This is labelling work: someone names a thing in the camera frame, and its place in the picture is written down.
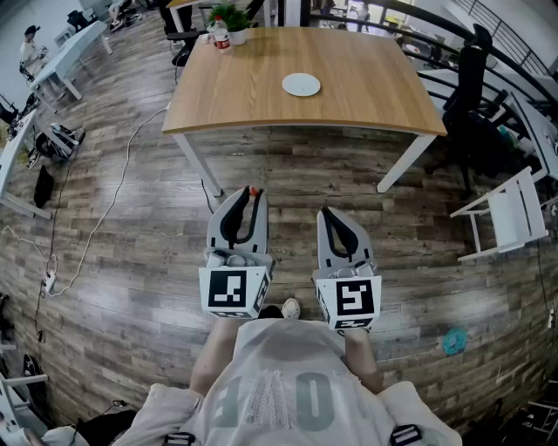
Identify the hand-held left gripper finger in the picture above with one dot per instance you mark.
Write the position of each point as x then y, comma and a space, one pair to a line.
216, 226
261, 226

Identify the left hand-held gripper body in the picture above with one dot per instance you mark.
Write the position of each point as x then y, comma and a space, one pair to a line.
226, 294

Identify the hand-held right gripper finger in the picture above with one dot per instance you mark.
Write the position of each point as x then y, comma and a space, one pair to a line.
323, 244
355, 244

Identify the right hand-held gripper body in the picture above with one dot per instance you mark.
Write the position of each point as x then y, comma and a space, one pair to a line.
355, 298

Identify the white round plate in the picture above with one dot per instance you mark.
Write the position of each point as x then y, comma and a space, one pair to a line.
301, 84

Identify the person's left forearm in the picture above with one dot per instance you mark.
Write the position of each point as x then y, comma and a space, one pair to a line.
213, 357

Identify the person's right forearm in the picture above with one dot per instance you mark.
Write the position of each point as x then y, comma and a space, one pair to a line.
362, 361

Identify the person's white shoe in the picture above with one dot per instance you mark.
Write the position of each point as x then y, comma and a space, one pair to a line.
291, 308

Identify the teal object on floor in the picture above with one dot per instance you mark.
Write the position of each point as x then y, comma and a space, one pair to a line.
454, 341

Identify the person's light printed shirt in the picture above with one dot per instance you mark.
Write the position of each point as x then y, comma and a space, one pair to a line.
287, 392

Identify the white folding chair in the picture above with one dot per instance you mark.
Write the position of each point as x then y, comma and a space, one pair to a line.
512, 213

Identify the white power strip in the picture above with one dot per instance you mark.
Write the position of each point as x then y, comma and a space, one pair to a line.
50, 281

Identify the black and white backpack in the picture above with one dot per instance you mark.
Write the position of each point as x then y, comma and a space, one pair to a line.
61, 141

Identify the black bag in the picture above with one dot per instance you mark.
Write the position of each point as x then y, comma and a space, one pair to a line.
43, 187

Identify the black office chair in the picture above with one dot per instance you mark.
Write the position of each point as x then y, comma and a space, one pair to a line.
473, 109

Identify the wooden table with white legs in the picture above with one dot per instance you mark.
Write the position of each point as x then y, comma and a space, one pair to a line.
357, 56

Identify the clear bottle with red label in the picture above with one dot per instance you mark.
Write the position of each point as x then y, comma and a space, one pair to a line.
222, 39

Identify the green potted plant white pot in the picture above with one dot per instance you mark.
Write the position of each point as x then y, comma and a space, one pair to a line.
229, 17

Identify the long white desk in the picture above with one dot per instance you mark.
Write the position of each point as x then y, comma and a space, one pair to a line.
72, 50

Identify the black metal railing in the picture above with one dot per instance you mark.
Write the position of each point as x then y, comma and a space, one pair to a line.
440, 22

